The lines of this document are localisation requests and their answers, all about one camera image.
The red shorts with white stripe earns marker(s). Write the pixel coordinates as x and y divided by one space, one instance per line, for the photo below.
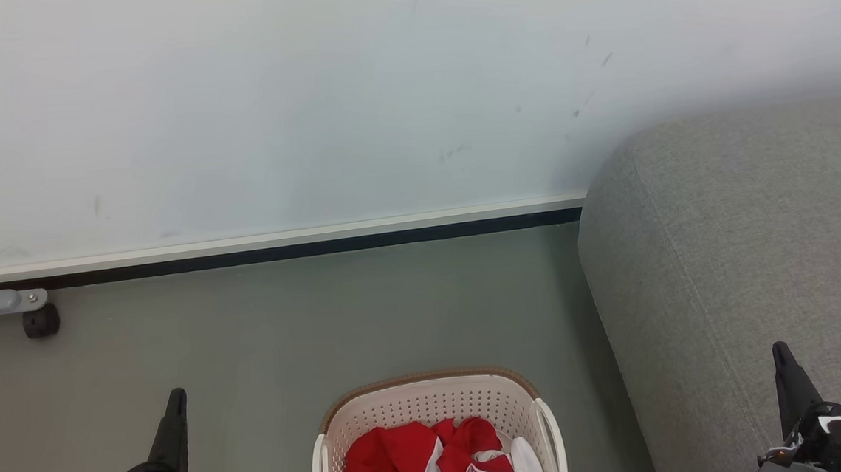
385 464

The red and white shirt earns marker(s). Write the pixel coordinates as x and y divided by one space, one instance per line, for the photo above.
514 470

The grey fabric sofa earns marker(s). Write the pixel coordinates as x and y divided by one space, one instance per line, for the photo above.
747 243

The white and black skirting board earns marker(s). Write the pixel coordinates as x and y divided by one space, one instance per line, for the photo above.
266 247

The cream perforated laundry basket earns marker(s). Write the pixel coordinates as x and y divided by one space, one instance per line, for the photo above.
432 402

